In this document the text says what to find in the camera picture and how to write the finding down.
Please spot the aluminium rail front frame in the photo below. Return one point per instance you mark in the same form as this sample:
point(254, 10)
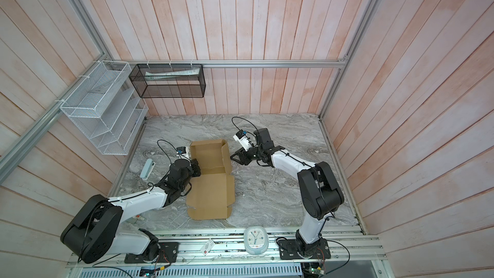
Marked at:
point(353, 254)

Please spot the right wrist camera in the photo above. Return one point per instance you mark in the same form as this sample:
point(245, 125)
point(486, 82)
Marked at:
point(242, 138)

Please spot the black wire mesh basket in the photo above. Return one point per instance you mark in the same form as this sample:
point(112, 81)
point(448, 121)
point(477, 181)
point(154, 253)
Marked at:
point(167, 89)

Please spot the brown cardboard box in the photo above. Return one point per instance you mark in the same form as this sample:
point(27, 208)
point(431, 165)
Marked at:
point(213, 192)

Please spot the white round clock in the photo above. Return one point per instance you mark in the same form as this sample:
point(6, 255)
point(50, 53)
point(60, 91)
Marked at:
point(256, 240)

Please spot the light blue small device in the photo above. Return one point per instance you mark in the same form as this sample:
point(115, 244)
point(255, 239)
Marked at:
point(147, 169)

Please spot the white wire mesh shelf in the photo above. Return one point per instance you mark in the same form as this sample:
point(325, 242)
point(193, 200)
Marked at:
point(107, 113)

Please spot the paper in black basket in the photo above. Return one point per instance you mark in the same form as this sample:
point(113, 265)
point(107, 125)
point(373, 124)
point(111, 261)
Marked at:
point(182, 75)

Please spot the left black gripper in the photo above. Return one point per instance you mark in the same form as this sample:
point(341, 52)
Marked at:
point(195, 166)

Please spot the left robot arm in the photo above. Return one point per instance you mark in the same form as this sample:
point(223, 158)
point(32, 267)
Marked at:
point(95, 230)

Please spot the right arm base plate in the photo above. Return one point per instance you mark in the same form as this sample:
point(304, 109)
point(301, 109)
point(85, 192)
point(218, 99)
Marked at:
point(292, 249)

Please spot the white paper tag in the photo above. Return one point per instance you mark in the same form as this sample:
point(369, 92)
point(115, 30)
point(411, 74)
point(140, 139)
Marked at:
point(207, 247)

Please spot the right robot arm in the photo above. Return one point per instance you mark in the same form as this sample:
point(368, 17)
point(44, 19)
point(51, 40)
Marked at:
point(320, 191)

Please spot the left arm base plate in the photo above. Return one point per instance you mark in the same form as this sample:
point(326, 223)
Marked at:
point(161, 252)

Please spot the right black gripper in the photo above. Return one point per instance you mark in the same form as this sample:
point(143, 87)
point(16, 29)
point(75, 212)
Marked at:
point(243, 156)

